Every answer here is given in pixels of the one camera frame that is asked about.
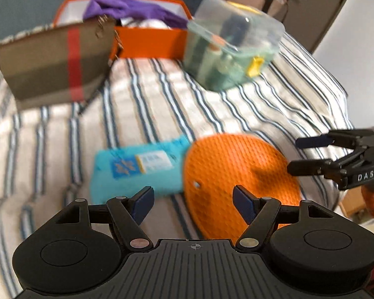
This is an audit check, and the brown plaid handbag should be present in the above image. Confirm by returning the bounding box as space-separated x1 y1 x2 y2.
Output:
0 15 123 110

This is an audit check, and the clear plastic storage box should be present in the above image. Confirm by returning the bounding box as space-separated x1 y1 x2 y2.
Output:
182 0 285 92

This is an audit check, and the teal tissue pack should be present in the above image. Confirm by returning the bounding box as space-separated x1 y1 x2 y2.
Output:
90 135 190 205

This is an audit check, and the brown door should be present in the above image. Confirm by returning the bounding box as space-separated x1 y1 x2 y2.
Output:
282 0 346 53

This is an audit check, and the orange silicone mat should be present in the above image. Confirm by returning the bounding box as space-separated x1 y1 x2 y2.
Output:
182 134 301 242

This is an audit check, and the purple knit scarf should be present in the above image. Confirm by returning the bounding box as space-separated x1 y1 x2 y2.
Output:
83 0 188 29

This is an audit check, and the orange cardboard box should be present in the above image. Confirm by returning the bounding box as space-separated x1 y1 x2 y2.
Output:
53 0 192 60

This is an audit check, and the right hand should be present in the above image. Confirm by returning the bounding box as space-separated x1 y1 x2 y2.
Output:
361 184 374 217

